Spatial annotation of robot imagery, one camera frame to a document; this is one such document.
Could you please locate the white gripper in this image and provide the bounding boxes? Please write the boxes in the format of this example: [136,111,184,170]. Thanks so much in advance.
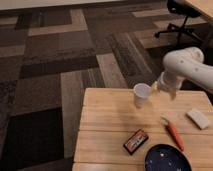
[151,71,182,100]

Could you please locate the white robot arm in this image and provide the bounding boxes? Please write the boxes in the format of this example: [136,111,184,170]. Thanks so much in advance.
[152,47,213,99]

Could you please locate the white paper cup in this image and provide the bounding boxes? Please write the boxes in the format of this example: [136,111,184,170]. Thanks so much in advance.
[133,83,151,108]

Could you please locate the orange carrot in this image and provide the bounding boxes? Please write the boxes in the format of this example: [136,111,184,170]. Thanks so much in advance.
[162,117,184,151]

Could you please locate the white sponge block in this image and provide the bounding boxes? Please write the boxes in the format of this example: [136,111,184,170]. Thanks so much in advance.
[186,108,211,130]

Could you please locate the black red candy box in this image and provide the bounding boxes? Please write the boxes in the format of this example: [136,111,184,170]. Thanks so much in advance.
[123,129,149,155]

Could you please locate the dark blue plate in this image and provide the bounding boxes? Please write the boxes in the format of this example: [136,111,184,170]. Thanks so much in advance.
[144,144,192,171]

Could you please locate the black office chair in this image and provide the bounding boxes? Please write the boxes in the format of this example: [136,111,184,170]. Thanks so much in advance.
[154,0,209,47]

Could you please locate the wooden desk corner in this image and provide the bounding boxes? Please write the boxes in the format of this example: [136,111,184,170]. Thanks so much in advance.
[184,0,213,20]

